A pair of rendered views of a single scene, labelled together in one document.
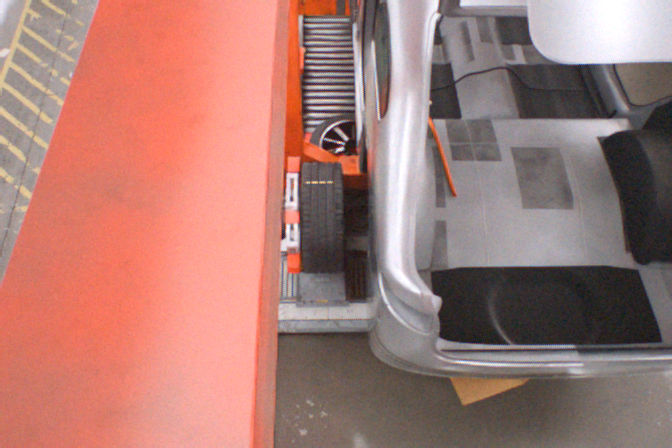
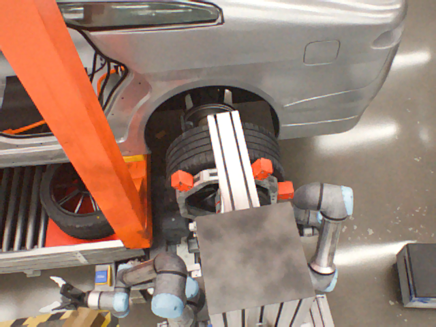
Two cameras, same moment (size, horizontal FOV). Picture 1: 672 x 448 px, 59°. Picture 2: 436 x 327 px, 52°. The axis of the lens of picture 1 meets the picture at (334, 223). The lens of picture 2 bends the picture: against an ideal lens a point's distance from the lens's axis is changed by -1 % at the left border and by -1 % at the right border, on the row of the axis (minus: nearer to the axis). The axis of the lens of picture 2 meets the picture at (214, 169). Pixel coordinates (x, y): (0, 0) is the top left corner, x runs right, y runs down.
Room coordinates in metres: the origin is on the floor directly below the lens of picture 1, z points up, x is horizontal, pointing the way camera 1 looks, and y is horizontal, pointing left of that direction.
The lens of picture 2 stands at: (2.04, 1.39, 3.07)
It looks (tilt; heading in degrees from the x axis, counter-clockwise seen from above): 59 degrees down; 273
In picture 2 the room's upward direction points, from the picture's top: 7 degrees counter-clockwise
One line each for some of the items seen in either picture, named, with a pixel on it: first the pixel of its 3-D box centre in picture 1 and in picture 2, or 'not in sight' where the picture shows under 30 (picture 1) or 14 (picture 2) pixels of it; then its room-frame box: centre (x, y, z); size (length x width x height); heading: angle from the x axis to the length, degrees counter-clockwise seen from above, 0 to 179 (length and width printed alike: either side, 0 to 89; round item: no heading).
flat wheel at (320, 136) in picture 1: (353, 154); (92, 189); (2.98, -0.12, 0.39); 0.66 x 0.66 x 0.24
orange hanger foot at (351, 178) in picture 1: (342, 163); (133, 174); (2.63, -0.04, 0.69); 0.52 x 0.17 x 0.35; 93
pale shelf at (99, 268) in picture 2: not in sight; (130, 276); (2.67, 0.52, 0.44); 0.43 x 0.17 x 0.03; 3
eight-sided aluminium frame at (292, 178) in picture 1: (293, 218); (227, 197); (2.06, 0.24, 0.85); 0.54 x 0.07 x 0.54; 3
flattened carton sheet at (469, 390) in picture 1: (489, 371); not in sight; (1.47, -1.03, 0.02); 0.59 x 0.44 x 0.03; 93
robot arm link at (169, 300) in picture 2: not in sight; (176, 308); (2.29, 0.92, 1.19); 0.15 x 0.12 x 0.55; 82
